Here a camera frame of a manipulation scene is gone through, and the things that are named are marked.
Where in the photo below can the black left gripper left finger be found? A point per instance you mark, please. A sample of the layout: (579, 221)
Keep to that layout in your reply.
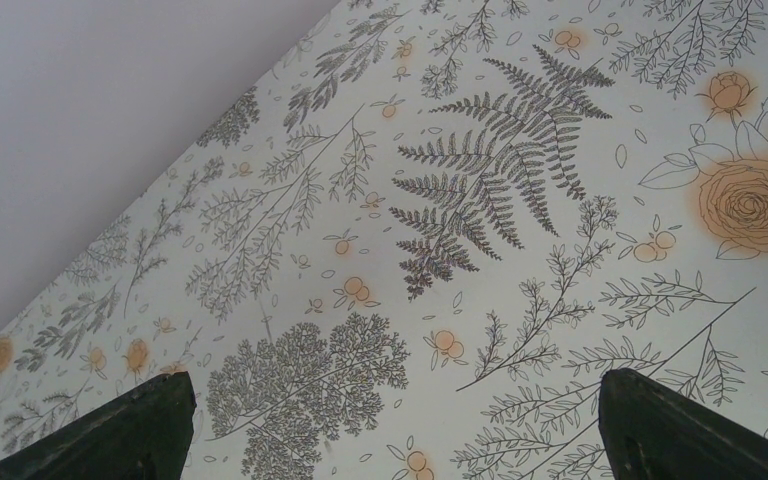
(144, 433)

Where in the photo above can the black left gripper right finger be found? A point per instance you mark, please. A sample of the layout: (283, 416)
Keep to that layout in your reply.
(652, 432)

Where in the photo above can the floral patterned table mat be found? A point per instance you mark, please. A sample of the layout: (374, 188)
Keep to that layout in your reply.
(413, 247)

